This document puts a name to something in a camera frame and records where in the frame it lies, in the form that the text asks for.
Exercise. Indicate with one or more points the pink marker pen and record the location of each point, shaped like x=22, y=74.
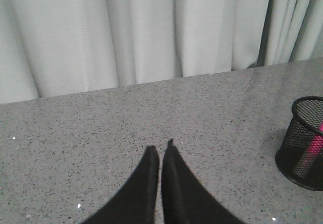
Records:
x=307, y=159

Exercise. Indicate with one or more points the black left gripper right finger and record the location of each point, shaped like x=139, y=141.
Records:
x=184, y=198

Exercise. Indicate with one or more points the light grey curtain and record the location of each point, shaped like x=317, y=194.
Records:
x=57, y=47

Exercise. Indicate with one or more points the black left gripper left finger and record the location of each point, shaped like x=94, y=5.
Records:
x=135, y=201

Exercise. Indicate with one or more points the black mesh pen holder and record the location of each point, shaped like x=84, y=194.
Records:
x=305, y=123

